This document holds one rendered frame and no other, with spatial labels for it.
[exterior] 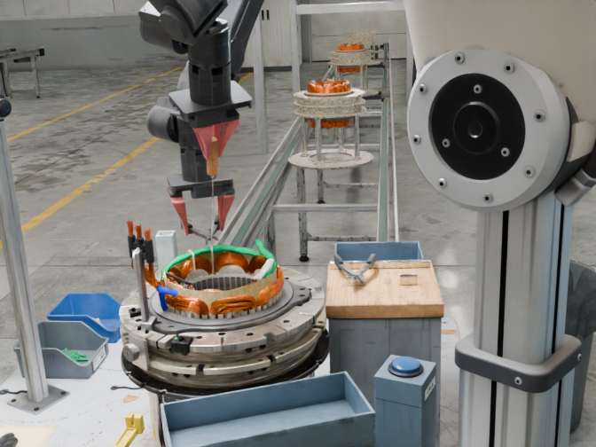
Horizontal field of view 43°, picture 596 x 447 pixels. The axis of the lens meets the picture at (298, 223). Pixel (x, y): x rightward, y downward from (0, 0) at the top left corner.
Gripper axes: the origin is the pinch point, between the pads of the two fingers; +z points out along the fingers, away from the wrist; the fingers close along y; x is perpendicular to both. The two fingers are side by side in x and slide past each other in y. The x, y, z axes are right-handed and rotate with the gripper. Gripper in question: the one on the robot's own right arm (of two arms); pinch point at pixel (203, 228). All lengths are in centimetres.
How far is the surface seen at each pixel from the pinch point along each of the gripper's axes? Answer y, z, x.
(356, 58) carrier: -169, 37, -376
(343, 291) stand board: -21.0, 10.1, 11.8
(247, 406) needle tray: 1.6, 10.7, 38.0
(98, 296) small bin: 20, 36, -56
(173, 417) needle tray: 11.2, 10.2, 37.8
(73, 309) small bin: 26, 39, -58
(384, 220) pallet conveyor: -79, 48, -109
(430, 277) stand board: -37.1, 10.2, 11.5
